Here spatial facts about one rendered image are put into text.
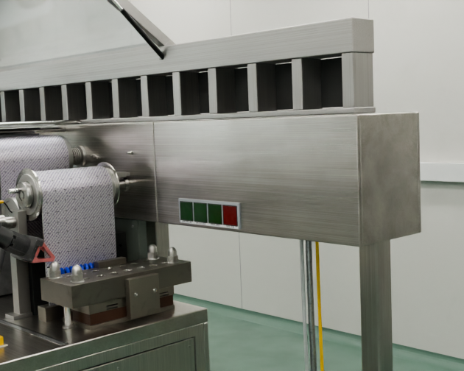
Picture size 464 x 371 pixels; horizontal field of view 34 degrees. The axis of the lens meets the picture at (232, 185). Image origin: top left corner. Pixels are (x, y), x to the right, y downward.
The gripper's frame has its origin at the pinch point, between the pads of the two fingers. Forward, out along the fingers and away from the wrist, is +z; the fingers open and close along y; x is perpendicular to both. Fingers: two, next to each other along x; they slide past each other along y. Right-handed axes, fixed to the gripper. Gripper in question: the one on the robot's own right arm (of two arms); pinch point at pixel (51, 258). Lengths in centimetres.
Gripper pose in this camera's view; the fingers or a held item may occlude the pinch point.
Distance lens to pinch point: 217.3
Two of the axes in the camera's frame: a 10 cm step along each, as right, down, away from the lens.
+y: 6.9, 0.4, -7.3
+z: 6.5, 4.0, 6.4
